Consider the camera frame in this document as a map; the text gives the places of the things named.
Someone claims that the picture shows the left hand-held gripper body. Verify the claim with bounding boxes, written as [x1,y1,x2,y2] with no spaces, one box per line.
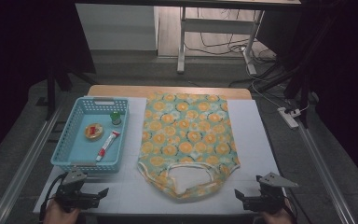
[54,169,91,213]

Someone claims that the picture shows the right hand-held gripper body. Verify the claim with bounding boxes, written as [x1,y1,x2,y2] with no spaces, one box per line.
[255,172,299,216]

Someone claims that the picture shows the light blue plastic basket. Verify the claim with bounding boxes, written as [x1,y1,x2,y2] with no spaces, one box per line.
[49,96,131,175]

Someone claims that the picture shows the white and red tube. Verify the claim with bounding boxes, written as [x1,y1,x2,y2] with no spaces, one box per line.
[95,130,121,162]

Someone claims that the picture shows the round golden candy tin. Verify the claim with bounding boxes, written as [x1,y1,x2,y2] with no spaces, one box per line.
[84,122,104,141]

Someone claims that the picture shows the small green bottle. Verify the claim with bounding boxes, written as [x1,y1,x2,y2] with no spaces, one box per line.
[110,111,122,126]

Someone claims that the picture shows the person's right hand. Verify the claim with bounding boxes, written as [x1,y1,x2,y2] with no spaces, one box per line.
[262,205,297,224]

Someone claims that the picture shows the person's left hand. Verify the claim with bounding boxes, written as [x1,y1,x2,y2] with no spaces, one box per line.
[42,199,80,224]

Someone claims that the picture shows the white table mat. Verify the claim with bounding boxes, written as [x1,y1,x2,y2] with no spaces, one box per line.
[32,96,290,216]

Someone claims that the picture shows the white power strip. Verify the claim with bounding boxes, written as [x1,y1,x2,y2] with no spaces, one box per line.
[277,106,301,130]

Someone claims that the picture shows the black metal stand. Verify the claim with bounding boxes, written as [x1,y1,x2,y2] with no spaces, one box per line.
[35,62,98,121]
[229,55,320,129]

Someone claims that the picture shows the grey cabinet panel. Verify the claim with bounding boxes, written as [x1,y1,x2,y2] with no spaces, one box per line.
[75,3,158,51]

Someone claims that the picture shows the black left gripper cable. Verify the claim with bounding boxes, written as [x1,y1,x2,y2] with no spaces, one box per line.
[38,172,68,222]

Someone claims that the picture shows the aluminium rail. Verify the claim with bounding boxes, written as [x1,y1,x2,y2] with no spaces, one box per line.
[296,124,358,224]
[0,105,63,224]

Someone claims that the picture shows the white cable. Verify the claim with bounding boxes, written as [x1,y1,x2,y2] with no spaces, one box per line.
[245,62,293,110]

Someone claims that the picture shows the black floor cables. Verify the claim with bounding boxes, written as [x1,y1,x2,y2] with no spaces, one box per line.
[183,31,278,59]

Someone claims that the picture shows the white desk frame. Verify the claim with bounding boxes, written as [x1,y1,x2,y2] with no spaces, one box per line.
[176,7,266,76]

